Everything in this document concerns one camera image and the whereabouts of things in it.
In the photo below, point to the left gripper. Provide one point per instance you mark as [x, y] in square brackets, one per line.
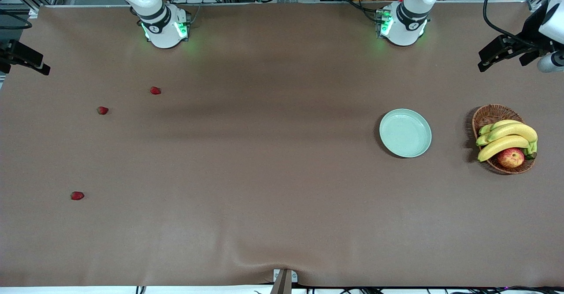
[532, 33]

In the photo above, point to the red strawberry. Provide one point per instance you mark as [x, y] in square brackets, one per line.
[155, 90]
[77, 195]
[102, 110]

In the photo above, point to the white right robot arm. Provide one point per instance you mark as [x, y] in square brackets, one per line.
[154, 25]

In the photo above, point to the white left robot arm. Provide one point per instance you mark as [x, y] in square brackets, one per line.
[403, 25]

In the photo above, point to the pale green round plate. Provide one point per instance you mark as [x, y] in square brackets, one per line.
[405, 133]

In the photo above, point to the brown wicker basket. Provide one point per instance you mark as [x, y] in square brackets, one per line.
[487, 115]

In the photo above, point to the short greenish yellow banana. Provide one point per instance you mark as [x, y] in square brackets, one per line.
[502, 123]

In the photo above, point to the red yellow apple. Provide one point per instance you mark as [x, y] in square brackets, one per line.
[510, 157]

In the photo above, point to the brown table cover mat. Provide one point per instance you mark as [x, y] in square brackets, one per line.
[282, 197]

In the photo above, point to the metal clamp bracket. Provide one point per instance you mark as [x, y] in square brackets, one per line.
[284, 280]

